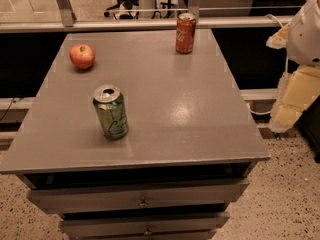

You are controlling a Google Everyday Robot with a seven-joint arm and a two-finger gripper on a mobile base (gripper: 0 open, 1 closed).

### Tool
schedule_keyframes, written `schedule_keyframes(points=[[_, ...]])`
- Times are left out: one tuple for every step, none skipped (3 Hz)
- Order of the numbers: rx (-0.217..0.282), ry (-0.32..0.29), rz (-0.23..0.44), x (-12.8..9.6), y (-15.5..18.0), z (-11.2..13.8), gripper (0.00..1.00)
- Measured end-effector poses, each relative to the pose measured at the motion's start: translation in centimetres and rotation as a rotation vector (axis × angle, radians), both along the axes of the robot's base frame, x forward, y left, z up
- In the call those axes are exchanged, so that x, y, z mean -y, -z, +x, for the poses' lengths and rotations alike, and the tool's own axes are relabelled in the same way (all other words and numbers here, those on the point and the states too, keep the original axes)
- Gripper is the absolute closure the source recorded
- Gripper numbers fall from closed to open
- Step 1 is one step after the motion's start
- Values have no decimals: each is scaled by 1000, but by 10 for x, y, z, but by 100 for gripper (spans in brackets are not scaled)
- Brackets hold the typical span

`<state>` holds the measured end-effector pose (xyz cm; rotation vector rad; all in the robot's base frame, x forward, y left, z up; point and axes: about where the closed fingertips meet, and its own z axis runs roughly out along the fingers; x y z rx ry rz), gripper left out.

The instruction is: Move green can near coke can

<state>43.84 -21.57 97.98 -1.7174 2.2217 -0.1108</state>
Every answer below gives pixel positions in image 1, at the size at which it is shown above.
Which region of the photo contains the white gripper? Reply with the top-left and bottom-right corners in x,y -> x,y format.
266,0 -> 320,133

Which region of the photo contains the green soda can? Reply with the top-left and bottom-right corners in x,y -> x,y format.
93,84 -> 129,140

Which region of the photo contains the orange coke can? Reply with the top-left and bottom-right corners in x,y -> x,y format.
176,13 -> 196,54

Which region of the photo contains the grey drawer cabinet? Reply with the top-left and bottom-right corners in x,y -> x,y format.
1,30 -> 269,240

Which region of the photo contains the top grey drawer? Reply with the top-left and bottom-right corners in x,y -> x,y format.
27,178 -> 249,214

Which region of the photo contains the grey drawer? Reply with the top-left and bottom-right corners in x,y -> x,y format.
60,212 -> 229,238
27,178 -> 249,214

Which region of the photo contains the metal railing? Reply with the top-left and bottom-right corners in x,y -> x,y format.
0,0 -> 305,33

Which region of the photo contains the red apple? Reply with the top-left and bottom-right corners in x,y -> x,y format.
69,44 -> 95,70

